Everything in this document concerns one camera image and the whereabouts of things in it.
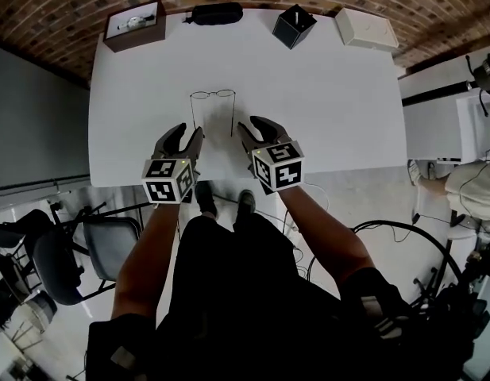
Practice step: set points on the person's right forearm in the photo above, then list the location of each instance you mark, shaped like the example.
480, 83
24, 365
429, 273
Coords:
328, 240

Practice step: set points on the white shelf unit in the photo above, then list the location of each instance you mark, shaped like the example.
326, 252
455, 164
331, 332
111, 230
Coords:
431, 129

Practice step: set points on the black office chair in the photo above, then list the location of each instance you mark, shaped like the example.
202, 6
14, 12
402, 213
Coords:
18, 228

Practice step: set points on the person's black clothing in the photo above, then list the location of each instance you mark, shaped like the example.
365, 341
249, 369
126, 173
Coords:
244, 300

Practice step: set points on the black coat rack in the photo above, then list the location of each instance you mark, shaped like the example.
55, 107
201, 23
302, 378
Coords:
435, 93

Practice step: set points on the person's right shoe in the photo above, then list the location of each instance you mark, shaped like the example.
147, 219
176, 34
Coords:
245, 202

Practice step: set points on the black folding chair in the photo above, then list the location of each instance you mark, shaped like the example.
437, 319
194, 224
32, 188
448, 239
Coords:
109, 244

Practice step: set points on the thin-framed eyeglasses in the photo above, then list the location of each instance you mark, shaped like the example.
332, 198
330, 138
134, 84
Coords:
200, 95

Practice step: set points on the black glasses case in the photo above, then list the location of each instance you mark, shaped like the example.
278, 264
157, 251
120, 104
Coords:
214, 13

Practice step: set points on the black square pen holder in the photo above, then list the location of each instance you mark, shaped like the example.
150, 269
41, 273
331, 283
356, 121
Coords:
290, 34

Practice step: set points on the brown open box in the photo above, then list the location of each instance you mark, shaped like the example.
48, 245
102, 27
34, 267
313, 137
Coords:
137, 40

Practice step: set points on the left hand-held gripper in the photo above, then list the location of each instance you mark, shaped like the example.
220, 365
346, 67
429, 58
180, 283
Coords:
161, 173

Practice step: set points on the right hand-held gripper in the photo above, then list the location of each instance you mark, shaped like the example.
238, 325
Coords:
284, 161

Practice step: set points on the black equipment pack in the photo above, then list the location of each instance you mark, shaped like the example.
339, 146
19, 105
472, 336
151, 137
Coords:
459, 320

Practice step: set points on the white rectangular box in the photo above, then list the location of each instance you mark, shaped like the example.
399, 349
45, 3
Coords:
367, 30

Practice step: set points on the person's left forearm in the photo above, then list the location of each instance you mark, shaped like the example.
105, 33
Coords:
149, 260

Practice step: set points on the grey round canister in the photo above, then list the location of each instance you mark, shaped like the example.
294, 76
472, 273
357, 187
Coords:
42, 308

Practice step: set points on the grey metal cabinet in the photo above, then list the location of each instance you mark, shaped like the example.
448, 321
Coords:
34, 121

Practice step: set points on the dark hanging cap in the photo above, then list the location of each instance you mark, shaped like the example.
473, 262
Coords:
488, 70

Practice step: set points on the silver wristwatch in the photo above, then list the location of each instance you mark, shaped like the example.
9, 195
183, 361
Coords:
135, 22

